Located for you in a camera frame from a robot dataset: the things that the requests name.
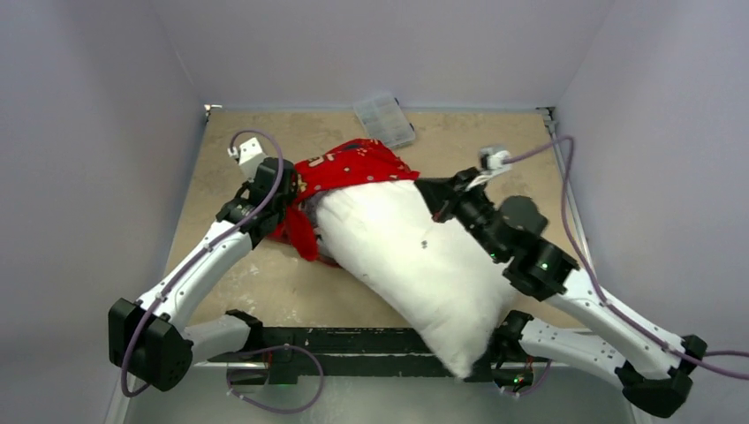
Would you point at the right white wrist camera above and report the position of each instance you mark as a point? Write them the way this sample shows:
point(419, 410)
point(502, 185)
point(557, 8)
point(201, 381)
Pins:
point(493, 161)

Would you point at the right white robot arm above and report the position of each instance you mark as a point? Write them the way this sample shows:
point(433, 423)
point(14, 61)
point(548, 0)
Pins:
point(651, 366)

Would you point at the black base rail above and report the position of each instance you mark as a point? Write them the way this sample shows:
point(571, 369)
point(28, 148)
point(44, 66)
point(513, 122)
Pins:
point(284, 354)

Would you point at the red printed pillowcase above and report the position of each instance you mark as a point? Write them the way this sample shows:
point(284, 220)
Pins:
point(345, 175)

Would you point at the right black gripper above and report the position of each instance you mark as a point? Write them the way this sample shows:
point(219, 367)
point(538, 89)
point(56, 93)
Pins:
point(447, 194)

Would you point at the clear plastic organizer box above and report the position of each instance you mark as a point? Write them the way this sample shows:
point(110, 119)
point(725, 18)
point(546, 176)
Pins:
point(383, 119)

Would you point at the white pillow insert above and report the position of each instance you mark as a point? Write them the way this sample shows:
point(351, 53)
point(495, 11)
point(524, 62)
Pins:
point(433, 274)

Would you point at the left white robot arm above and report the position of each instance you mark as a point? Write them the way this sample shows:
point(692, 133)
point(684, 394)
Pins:
point(148, 337)

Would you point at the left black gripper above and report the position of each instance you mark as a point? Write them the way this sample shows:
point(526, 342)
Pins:
point(289, 196)

